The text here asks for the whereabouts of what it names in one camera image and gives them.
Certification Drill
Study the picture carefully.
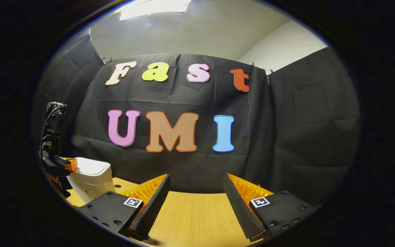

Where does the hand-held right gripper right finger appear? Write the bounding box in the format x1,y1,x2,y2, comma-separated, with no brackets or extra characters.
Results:
222,173,322,242

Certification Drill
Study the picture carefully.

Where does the black backdrop cloth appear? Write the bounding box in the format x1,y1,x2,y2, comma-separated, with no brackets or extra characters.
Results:
35,33,361,206

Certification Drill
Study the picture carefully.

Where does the white desktop garbage bin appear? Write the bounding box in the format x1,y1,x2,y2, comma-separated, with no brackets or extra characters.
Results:
67,157,116,204

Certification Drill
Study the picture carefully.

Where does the wooden desktop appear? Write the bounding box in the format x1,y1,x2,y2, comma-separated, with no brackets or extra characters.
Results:
65,177,263,247

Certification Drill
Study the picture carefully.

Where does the ceiling light panel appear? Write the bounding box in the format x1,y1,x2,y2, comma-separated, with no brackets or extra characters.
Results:
119,0,192,22

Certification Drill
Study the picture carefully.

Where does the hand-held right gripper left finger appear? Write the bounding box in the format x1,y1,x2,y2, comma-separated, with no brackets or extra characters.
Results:
79,174,171,240

